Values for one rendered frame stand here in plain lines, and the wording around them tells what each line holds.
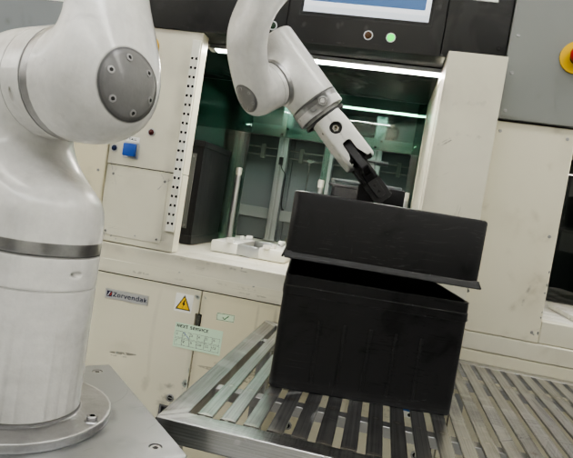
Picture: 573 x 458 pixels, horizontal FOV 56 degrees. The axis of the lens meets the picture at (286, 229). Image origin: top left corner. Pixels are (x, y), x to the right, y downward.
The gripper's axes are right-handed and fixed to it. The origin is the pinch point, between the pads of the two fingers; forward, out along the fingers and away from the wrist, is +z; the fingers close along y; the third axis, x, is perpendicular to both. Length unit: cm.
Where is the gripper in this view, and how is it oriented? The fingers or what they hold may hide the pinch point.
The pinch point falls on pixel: (376, 190)
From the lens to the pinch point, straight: 93.2
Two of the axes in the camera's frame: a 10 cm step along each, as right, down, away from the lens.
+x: -8.1, 5.8, 0.6
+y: 0.4, -0.5, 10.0
